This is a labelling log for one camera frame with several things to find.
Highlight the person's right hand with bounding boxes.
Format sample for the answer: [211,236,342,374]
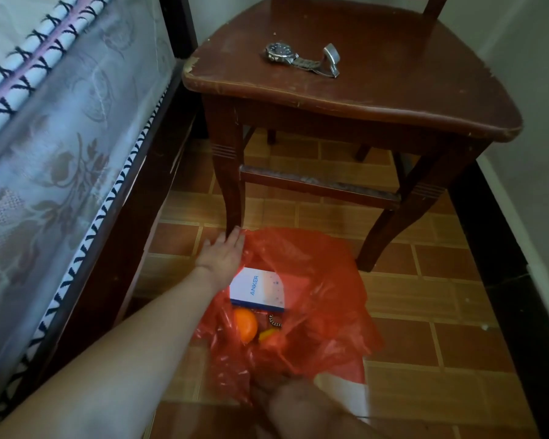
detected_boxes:
[250,373,345,439]

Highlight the red plastic bag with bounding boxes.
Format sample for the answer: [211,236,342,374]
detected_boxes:
[193,227,385,404]

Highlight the person's left forearm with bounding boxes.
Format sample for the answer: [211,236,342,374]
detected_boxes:
[0,265,226,439]

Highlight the small orange fruit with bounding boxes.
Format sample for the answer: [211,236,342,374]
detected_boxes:
[233,307,260,344]

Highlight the small white blue box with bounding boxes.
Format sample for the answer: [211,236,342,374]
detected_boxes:
[229,267,286,314]

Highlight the person's left hand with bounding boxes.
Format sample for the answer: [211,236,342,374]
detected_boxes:
[194,226,247,293]

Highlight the dark wooden chair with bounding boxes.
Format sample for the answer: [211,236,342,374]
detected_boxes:
[182,0,524,273]

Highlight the black baseboard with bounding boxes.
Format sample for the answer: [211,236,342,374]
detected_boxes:
[448,160,549,439]

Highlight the dark brown bed frame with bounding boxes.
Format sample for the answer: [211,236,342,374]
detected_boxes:
[0,0,201,439]

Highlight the silver metal wristwatch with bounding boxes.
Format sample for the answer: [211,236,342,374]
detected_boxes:
[263,42,341,79]

